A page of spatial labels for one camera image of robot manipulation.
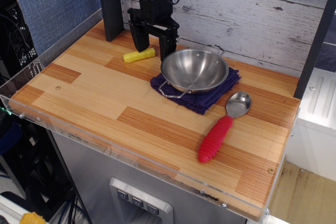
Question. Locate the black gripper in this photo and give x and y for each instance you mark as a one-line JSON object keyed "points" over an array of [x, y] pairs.
{"points": [[154, 17]]}

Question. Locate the yellow plastic block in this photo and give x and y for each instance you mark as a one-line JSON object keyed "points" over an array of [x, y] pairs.
{"points": [[135, 56]]}

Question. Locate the silver steel bowl with handles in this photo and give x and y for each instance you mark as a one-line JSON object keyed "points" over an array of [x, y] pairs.
{"points": [[194, 71]]}

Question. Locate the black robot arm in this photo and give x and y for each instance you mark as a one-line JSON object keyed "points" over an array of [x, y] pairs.
{"points": [[154, 18]]}

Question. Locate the yellow object bottom left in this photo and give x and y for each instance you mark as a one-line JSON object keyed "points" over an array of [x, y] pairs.
{"points": [[32, 218]]}

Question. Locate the purple folded cloth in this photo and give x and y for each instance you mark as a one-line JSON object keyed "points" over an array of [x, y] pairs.
{"points": [[198, 103]]}

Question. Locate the black plastic crate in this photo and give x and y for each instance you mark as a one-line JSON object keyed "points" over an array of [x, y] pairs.
{"points": [[17, 47]]}

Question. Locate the stainless steel cabinet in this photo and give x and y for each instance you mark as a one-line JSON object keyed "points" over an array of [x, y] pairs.
{"points": [[91, 167]]}

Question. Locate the clear acrylic edge guard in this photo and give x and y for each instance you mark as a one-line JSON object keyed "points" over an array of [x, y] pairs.
{"points": [[91, 93]]}

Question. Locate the silver button panel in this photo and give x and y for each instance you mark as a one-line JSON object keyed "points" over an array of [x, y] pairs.
{"points": [[137, 206]]}

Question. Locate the dark grey left post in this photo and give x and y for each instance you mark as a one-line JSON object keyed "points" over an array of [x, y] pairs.
{"points": [[112, 18]]}

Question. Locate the dark grey post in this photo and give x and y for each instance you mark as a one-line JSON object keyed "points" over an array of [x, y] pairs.
{"points": [[318, 40], [112, 18]]}

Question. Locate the spoon with red handle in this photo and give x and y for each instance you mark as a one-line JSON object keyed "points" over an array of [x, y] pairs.
{"points": [[237, 105]]}

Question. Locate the dark grey right post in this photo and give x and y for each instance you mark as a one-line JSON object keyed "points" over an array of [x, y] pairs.
{"points": [[318, 40]]}

